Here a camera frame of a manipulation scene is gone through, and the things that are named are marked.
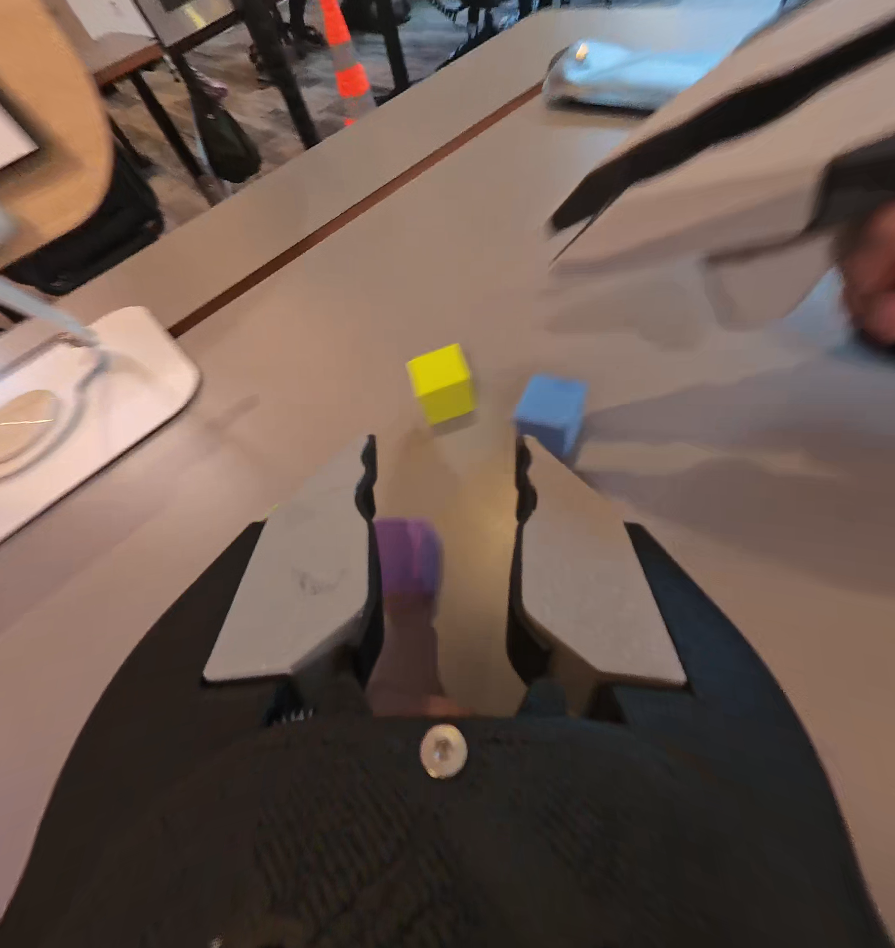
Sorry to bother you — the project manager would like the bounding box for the blue foam cube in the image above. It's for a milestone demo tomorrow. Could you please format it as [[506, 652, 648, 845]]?
[[512, 374, 589, 462]]

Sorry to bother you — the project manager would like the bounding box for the silver closed laptop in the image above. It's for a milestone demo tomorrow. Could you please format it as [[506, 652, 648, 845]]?
[[542, 37, 723, 114]]

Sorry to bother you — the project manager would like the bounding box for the purple foam cube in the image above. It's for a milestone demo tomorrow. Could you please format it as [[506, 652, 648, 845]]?
[[373, 518, 445, 598]]

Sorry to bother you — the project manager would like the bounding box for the orange striped traffic cone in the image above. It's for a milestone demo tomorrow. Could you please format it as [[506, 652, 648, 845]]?
[[319, 0, 378, 127]]

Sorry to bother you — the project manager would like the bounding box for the black bag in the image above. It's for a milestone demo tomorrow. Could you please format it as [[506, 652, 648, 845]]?
[[190, 80, 263, 184]]

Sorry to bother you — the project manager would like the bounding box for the wooden board document stand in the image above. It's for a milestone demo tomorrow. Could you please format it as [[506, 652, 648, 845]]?
[[0, 0, 202, 564]]

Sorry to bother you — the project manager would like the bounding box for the person's right hand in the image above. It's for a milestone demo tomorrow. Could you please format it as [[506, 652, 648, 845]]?
[[835, 194, 895, 351]]

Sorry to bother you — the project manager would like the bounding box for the black equipment case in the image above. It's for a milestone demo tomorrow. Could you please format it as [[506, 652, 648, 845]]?
[[1, 144, 167, 297]]

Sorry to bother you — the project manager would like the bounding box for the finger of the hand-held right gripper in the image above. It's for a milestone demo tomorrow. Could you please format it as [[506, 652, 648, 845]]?
[[547, 0, 895, 232], [550, 33, 895, 274]]

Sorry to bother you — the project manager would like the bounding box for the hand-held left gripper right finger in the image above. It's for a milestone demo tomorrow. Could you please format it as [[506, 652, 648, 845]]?
[[507, 434, 688, 705]]

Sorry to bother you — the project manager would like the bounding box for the black framed table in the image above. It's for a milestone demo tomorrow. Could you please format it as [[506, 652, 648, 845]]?
[[92, 0, 411, 207]]

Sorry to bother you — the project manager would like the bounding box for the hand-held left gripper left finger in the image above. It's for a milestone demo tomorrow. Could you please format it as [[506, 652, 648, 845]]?
[[202, 434, 384, 686]]

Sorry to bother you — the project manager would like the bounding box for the yellow foam cube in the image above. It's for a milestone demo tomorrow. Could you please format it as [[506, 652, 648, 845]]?
[[406, 343, 479, 428]]

